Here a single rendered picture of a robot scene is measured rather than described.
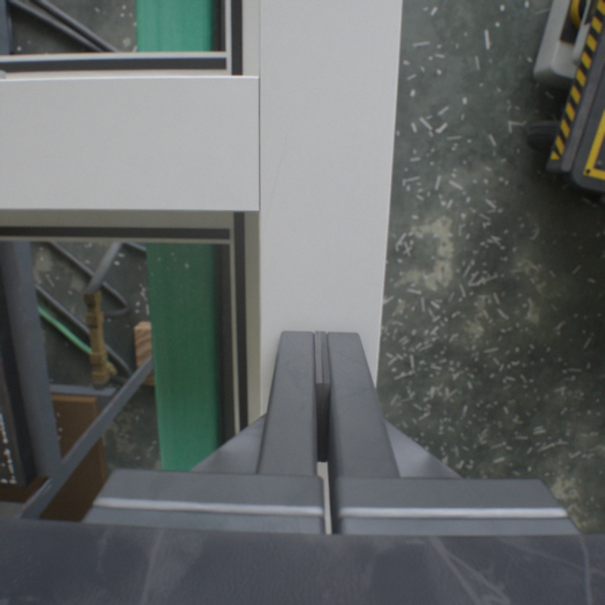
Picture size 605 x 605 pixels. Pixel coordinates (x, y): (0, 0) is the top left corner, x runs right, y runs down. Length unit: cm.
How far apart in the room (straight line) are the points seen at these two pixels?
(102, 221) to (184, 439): 13
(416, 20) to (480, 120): 27
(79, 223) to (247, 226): 8
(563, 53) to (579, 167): 30
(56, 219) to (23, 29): 109
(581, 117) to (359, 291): 76
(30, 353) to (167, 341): 45
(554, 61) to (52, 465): 115
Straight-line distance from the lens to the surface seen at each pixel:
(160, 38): 24
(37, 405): 72
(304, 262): 15
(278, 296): 15
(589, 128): 89
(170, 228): 22
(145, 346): 120
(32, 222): 24
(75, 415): 104
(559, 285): 129
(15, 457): 74
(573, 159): 88
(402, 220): 111
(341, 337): 15
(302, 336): 15
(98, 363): 101
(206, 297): 23
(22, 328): 67
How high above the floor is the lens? 108
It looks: 73 degrees down
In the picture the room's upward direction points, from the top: 177 degrees counter-clockwise
